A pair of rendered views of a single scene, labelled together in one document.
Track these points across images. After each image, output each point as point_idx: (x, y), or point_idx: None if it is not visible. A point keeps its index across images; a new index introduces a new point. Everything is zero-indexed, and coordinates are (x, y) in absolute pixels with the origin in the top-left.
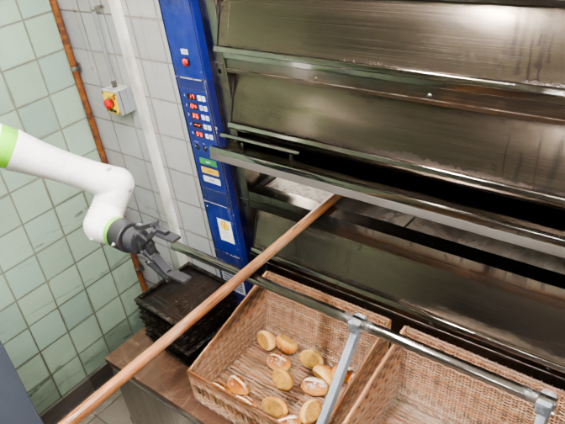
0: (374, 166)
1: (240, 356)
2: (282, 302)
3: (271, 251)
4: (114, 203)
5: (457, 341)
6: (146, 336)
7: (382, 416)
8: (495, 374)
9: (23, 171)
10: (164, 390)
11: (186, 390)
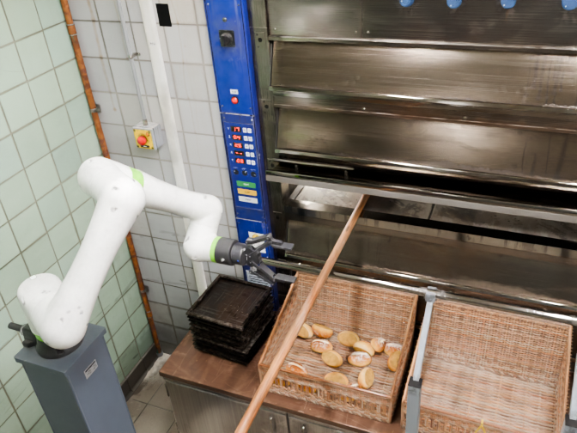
0: (407, 174)
1: None
2: None
3: (339, 250)
4: (212, 225)
5: None
6: (190, 345)
7: (421, 371)
8: (547, 311)
9: (146, 205)
10: (229, 387)
11: (249, 383)
